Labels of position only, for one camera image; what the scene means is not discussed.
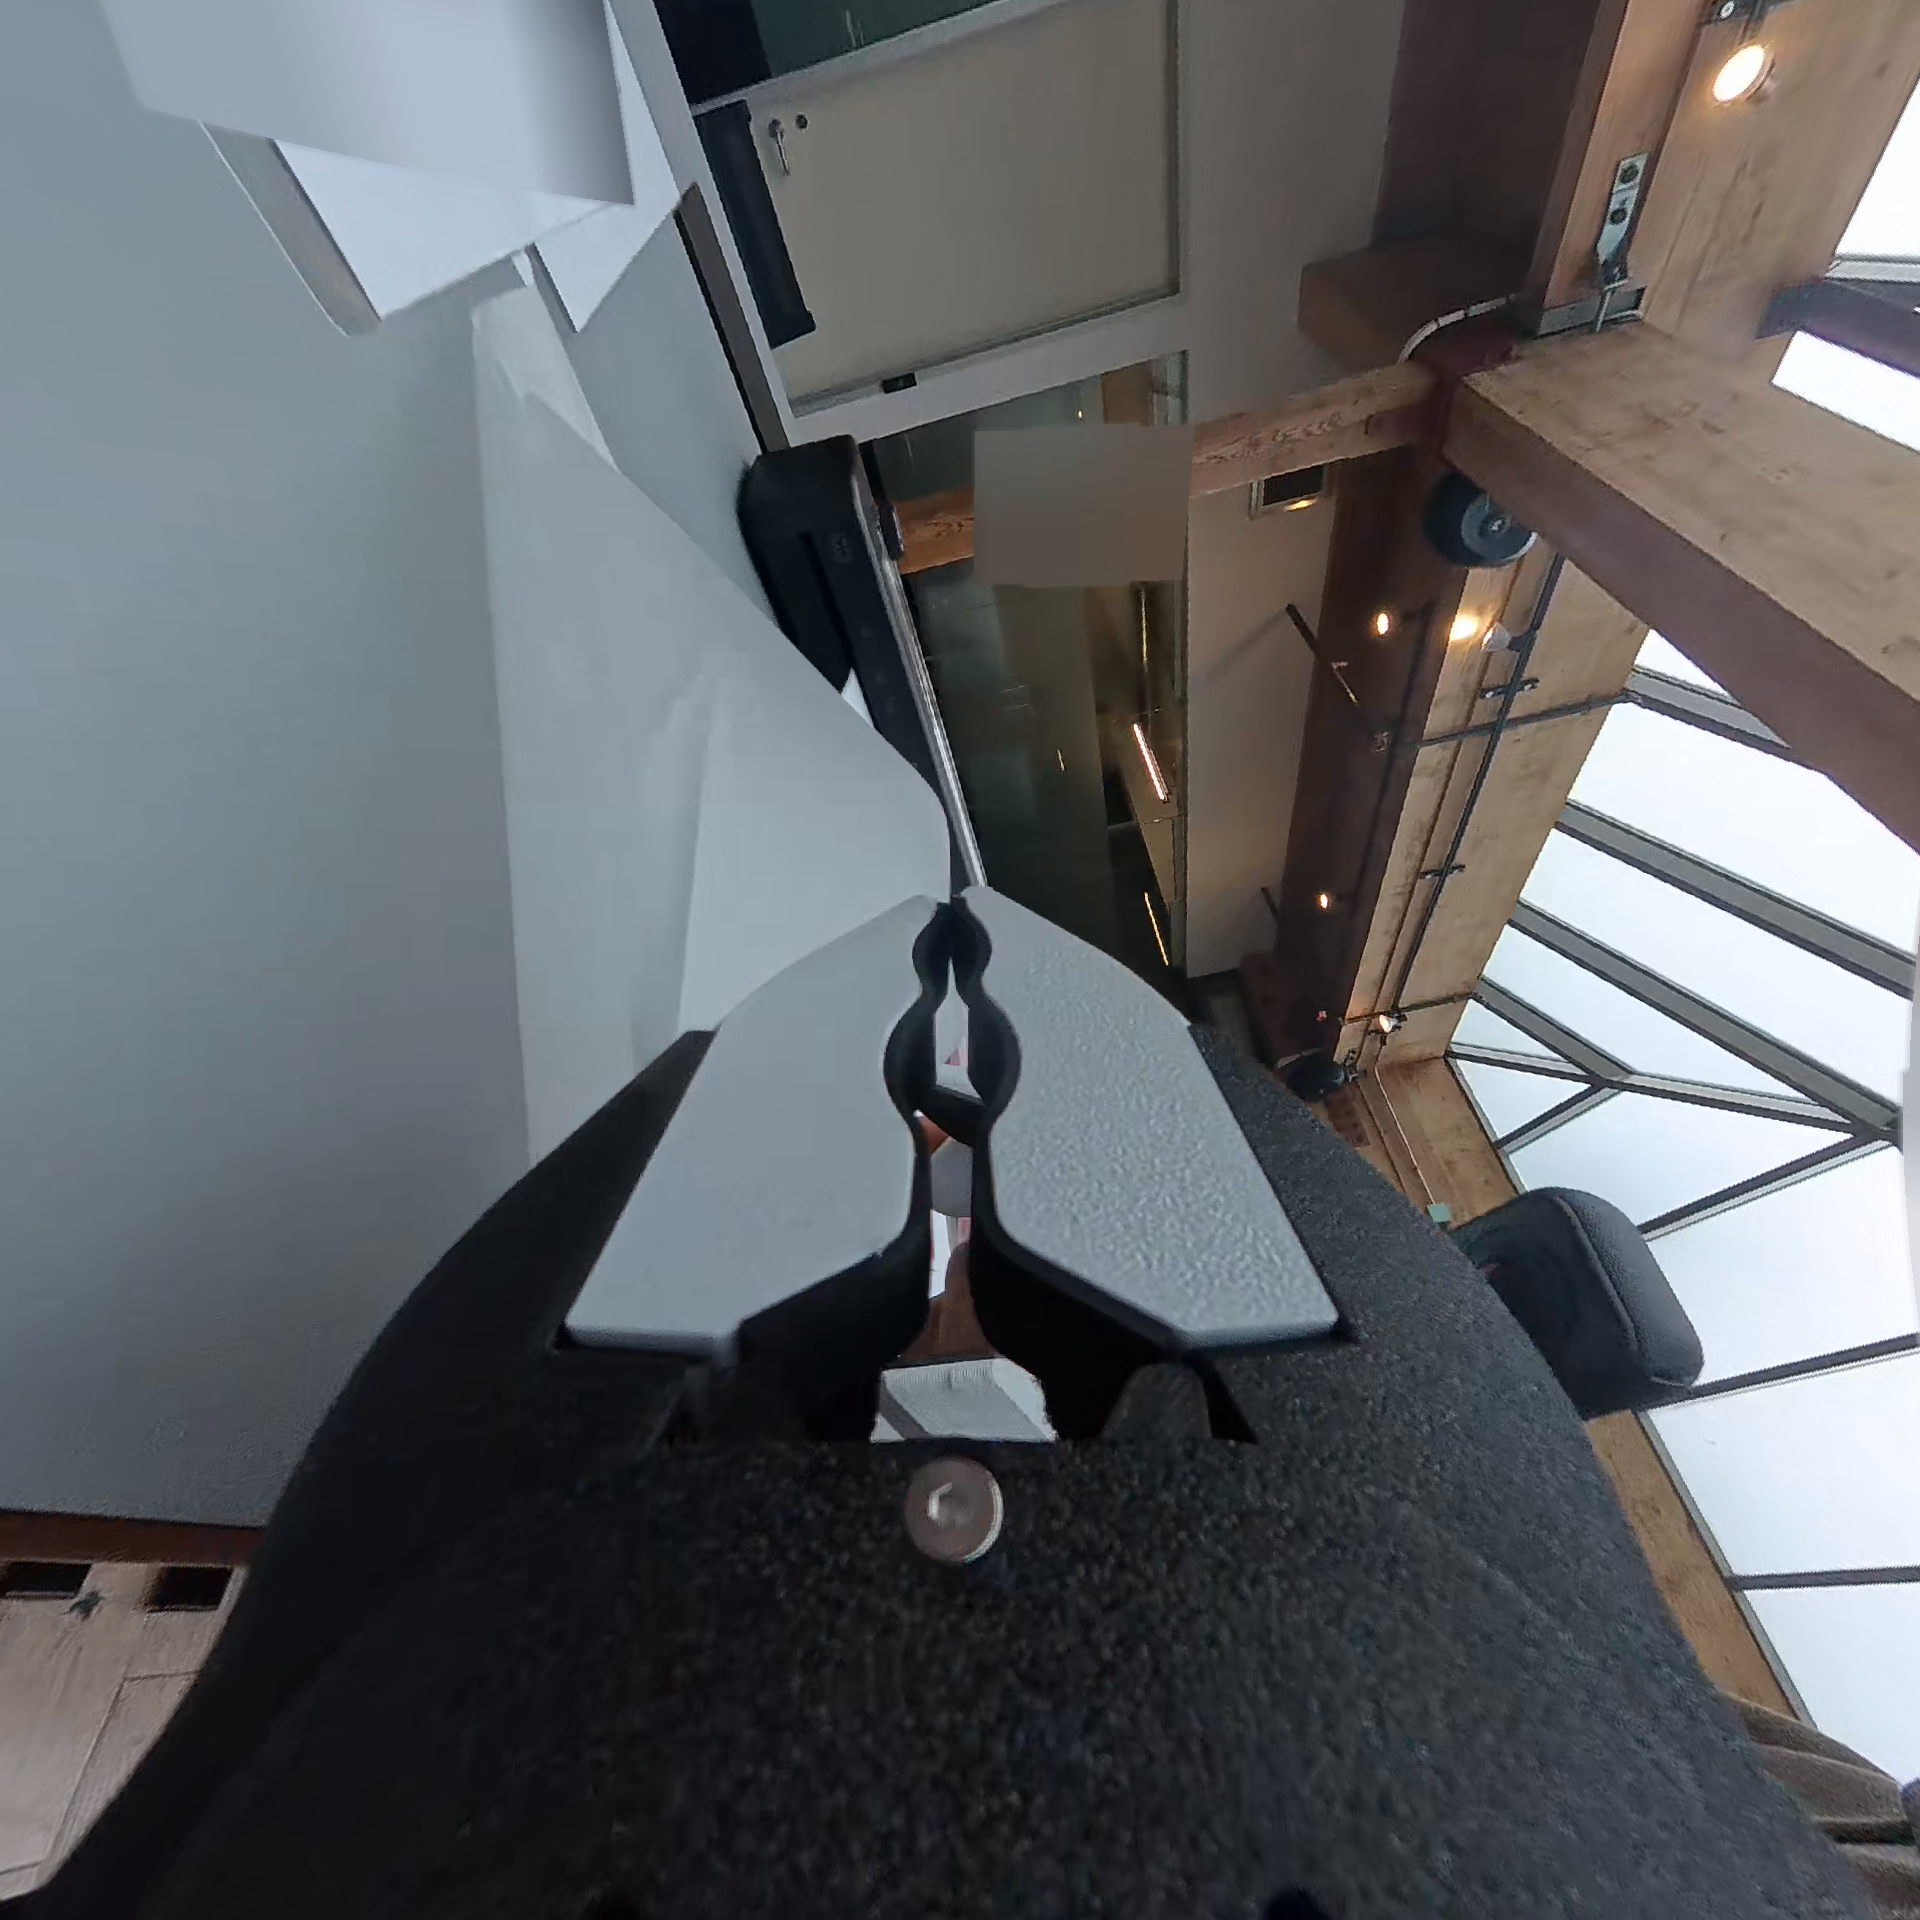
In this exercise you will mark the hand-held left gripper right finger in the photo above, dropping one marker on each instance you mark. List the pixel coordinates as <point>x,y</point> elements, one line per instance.
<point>1139,1170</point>

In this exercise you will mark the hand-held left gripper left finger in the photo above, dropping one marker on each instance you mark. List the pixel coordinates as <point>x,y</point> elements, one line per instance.
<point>780,1154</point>

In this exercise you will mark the white paper sheet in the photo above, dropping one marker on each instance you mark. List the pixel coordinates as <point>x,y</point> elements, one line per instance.
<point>675,720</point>

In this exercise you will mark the black office chair headrest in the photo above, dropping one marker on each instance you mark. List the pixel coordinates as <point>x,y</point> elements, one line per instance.
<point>1592,1290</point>

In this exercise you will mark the glass skylight window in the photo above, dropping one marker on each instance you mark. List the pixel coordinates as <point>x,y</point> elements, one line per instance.
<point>1725,931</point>

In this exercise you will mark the round black ceiling speaker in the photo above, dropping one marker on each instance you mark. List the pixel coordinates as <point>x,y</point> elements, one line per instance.
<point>1477,518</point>

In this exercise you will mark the wooden ceiling beam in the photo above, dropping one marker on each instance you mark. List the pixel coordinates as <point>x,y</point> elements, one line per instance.
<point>1695,512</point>

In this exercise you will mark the wooden crate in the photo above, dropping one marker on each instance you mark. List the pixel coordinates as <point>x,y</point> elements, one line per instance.
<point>90,1680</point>

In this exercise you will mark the beige cabinet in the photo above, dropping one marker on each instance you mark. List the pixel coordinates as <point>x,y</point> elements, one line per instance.
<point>976,194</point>

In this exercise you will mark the round ceiling spotlight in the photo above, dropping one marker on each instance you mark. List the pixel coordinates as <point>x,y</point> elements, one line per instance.
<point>1739,69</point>

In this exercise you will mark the wooden post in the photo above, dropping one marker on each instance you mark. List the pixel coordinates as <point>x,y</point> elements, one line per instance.
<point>1379,780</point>

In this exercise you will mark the metal beam bracket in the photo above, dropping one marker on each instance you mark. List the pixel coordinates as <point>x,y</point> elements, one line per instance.
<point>1612,226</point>

